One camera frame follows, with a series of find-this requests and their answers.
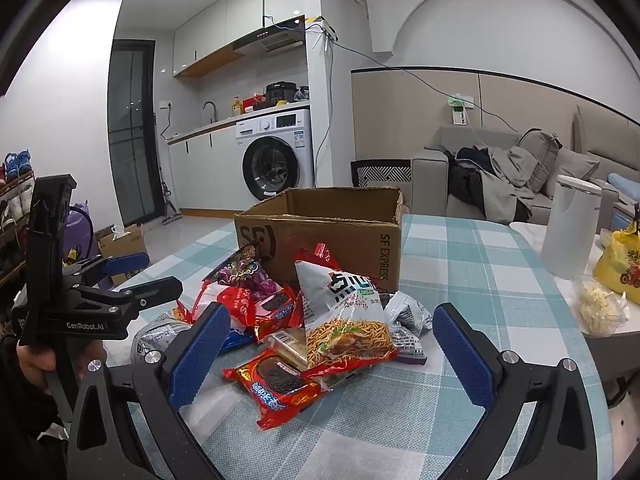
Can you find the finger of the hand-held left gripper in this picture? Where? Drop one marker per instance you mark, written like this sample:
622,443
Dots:
155,290
127,262

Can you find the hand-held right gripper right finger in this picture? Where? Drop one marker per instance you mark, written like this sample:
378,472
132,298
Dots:
465,355

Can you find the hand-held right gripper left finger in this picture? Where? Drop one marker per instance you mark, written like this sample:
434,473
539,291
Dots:
200,355

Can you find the grey white snack packet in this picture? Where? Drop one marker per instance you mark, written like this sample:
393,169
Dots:
150,340

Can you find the white snack packet purple edge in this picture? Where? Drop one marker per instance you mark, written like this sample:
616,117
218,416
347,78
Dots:
407,320

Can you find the red cookie packet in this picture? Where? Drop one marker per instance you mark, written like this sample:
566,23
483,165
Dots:
270,310
275,385

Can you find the white red noodle packet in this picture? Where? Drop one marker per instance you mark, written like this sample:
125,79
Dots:
345,330

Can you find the brown cardboard box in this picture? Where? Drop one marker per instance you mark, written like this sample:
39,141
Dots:
350,245

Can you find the person's left forearm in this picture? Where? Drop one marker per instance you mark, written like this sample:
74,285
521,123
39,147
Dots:
25,425

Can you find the clear container of snacks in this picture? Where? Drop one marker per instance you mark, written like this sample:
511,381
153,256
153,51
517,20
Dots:
597,305

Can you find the person's left hand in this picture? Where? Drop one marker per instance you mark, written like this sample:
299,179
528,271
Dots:
32,360

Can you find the small cardboard box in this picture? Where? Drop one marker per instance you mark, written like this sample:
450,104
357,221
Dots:
122,247

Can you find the shoe rack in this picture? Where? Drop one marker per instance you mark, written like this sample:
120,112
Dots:
15,240

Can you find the purple bag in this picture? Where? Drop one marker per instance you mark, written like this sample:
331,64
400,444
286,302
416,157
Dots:
80,230

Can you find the upright vacuum cleaner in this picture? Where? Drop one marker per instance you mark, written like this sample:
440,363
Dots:
170,212

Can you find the pair of blue shoes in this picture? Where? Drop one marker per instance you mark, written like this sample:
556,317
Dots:
17,165

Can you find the white lower kitchen cabinets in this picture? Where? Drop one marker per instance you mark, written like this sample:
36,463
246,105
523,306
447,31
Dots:
200,170

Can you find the white kitchen cabinets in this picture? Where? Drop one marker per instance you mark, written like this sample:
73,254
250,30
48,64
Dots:
200,170
240,10

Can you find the black framed glass door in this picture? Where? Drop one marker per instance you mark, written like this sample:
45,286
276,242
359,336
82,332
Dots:
130,135

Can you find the white cylindrical kettle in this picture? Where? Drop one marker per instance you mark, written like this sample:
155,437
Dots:
570,235

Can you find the metal kitchen faucet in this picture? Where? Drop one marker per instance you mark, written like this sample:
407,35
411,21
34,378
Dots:
215,115

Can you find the grey sofa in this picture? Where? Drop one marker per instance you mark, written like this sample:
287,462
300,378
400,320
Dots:
430,185

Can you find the white washing machine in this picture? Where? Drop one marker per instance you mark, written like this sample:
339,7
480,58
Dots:
275,160

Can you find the yellow plastic bag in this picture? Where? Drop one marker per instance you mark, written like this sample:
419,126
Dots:
617,265

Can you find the pile of clothes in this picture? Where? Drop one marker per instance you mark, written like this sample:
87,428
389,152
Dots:
500,180

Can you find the yellow bottle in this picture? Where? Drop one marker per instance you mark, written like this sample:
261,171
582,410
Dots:
236,107

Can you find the black white patterned basket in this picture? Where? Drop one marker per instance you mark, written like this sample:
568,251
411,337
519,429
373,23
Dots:
380,175

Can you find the red box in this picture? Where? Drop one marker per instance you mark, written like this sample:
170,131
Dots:
252,102

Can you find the light grey pillow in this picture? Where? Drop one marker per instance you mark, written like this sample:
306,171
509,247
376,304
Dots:
570,170

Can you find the dark grey pillow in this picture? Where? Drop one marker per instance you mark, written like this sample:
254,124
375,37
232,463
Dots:
540,155

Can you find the black rice cooker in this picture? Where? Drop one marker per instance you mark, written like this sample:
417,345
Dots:
281,92

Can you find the light blue pillow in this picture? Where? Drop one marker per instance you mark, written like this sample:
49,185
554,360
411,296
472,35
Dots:
625,182

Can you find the white remote control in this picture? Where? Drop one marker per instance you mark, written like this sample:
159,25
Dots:
460,117

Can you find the dark plastic bag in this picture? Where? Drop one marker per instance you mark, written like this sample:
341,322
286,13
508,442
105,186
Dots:
302,94

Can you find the black range hood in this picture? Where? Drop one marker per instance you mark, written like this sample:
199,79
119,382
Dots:
270,40

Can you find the white upper kitchen cabinets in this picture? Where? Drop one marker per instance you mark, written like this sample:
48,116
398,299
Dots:
240,10

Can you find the white router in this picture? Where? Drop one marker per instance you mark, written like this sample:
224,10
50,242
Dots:
322,27

